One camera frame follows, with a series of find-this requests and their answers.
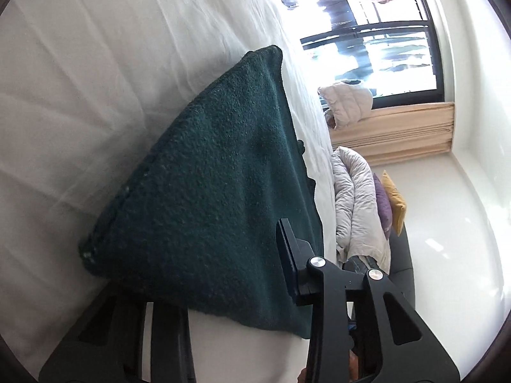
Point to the white puffer jacket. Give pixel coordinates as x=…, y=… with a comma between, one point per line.
x=349, y=103

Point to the white bed sheet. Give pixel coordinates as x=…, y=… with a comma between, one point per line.
x=99, y=68

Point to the small black hanging garment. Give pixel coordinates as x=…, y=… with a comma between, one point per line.
x=290, y=0

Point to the dark green fleece garment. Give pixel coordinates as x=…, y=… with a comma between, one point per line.
x=215, y=191

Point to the purple pillow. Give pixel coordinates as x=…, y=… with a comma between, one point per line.
x=382, y=203

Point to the yellow pillow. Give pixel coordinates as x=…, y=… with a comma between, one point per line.
x=396, y=203

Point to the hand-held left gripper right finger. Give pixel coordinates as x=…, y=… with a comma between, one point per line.
x=288, y=259

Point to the dark grey chair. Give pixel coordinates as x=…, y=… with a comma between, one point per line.
x=401, y=255

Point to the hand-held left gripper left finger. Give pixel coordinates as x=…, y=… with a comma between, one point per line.
x=103, y=339

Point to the black framed balcony door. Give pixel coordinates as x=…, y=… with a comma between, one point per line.
x=399, y=32

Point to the grey folded duvet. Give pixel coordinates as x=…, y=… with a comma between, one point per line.
x=355, y=203

